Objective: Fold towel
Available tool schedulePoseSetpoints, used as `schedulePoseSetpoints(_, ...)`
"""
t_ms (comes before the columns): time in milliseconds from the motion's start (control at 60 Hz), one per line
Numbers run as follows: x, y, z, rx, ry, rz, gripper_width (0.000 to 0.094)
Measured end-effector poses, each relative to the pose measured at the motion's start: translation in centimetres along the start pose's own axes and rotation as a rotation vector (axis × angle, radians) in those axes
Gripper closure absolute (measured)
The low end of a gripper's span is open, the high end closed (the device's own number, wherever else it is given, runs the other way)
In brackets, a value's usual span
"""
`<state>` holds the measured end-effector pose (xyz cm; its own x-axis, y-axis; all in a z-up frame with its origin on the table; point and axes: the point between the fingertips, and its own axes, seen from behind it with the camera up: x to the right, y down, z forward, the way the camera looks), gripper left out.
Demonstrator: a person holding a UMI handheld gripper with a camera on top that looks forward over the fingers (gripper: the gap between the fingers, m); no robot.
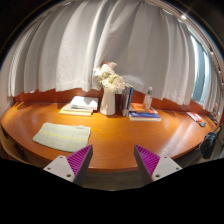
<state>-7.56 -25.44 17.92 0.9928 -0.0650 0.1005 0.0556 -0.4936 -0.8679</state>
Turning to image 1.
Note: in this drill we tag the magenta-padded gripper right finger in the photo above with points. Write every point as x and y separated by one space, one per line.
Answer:
165 166

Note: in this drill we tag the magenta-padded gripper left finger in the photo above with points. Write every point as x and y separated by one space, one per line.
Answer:
58 166

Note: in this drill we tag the pale green towel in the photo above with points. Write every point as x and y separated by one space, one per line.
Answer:
61 136

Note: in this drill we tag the dark garment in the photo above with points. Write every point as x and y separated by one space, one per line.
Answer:
208 145

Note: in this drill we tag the wooden chair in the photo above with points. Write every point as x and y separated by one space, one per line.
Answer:
10 143

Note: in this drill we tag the yellow book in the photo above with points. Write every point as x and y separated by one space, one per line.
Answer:
75 114

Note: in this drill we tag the blue flat book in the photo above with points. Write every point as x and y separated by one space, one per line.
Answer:
143 115

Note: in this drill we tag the small dark object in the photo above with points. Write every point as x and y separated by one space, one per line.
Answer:
202 124

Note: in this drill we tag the red booklet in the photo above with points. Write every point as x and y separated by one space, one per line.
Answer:
195 116

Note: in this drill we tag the orange book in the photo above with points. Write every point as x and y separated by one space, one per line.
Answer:
138 107

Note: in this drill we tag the clear plastic bottle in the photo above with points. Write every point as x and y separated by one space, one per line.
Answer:
148 100

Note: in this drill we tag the white book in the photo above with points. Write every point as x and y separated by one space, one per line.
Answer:
85 102

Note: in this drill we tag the dark upright book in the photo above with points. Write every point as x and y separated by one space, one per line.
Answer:
125 100

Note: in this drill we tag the window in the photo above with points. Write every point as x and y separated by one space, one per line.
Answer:
199 76

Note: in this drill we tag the white flower bouquet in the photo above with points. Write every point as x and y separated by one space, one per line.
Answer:
110 80

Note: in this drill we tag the white curtain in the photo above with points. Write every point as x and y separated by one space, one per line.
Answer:
83 43

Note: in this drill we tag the white wall outlet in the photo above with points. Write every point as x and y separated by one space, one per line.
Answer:
32 91

